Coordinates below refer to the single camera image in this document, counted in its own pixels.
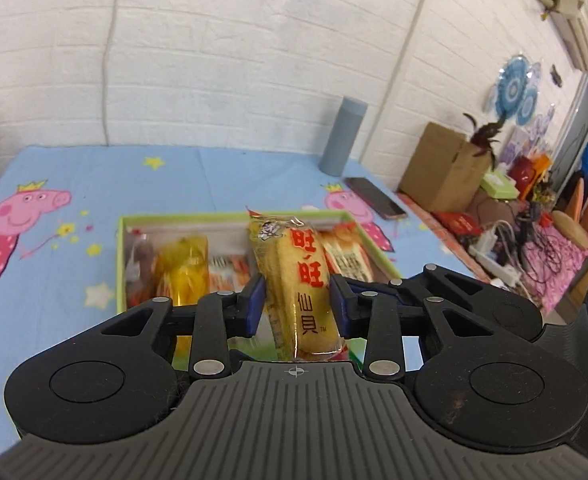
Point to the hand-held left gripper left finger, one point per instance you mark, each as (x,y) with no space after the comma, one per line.
(254,307)

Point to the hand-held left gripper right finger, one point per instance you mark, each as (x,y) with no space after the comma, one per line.
(339,310)

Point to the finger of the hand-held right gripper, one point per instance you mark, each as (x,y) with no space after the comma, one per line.
(448,282)

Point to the small red white snack packet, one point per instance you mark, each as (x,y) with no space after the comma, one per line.
(229,272)

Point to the yellow rice cracker packet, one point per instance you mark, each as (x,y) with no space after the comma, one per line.
(294,280)

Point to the red biscuit packet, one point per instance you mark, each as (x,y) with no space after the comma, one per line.
(346,255)

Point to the yellow potato chip bag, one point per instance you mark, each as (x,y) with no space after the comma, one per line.
(181,270)

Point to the brown snack packet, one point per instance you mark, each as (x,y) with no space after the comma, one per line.
(139,265)

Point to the green cardboard box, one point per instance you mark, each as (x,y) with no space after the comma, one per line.
(134,225)

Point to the white power strip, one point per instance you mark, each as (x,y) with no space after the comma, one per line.
(498,267)

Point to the red flat packet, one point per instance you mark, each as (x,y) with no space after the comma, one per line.
(456,221)

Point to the green tissue box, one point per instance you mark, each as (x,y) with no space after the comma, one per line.
(498,185)

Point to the smartphone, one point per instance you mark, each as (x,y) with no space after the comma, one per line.
(376,197)

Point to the brown cardboard box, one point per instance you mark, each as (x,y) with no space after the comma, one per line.
(438,170)

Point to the bread shaped cushion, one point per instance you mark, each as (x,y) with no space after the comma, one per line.
(571,227)

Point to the red container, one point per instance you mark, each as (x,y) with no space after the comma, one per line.
(522,172)

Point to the dark purple plant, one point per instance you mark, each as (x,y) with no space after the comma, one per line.
(483,135)

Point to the grey thermos bottle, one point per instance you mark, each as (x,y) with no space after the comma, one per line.
(344,135)

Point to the blue cartoon printed tablecloth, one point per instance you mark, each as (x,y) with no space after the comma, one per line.
(99,175)

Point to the blue round wall decoration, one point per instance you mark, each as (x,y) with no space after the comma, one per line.
(513,85)

